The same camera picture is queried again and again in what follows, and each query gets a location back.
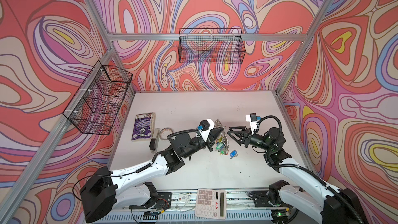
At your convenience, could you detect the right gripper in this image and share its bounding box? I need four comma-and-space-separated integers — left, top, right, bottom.
228, 125, 273, 152

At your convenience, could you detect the round keyring disc with keys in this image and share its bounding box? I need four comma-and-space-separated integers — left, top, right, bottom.
215, 119, 229, 155

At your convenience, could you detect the blue tag key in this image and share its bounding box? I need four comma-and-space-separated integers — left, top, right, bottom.
230, 150, 238, 159

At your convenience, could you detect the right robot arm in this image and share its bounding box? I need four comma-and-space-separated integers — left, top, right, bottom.
227, 114, 368, 224

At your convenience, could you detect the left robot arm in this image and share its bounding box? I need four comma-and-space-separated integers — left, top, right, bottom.
76, 125, 224, 223

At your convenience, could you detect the clear tape roll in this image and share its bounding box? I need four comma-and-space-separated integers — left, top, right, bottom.
159, 128, 174, 141

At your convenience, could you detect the black stapler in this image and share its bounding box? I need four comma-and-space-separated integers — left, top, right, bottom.
149, 128, 160, 153

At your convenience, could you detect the purple book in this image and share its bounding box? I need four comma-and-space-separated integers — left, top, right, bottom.
132, 112, 155, 141

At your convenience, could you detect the white pink calculator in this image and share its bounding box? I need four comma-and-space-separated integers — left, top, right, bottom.
195, 188, 227, 220

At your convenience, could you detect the small white label card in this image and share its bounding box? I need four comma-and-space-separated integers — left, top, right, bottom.
178, 194, 191, 204

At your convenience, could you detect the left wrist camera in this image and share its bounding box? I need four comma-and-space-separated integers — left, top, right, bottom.
198, 119, 215, 144

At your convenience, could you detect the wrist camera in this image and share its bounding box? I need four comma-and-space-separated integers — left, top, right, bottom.
245, 113, 261, 135
198, 119, 215, 144

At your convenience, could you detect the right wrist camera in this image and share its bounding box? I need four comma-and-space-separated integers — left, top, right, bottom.
245, 113, 261, 135

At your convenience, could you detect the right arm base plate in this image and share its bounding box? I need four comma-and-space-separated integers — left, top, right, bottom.
247, 190, 292, 207

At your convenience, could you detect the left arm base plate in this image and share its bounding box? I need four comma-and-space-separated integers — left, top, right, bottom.
129, 192, 172, 210

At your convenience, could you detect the back wire basket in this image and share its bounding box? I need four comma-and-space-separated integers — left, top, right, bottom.
178, 28, 246, 64

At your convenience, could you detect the wire basket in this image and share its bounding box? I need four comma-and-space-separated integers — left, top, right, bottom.
63, 61, 132, 135
178, 28, 246, 64

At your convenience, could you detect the left wire basket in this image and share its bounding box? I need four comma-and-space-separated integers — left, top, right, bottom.
63, 61, 132, 135

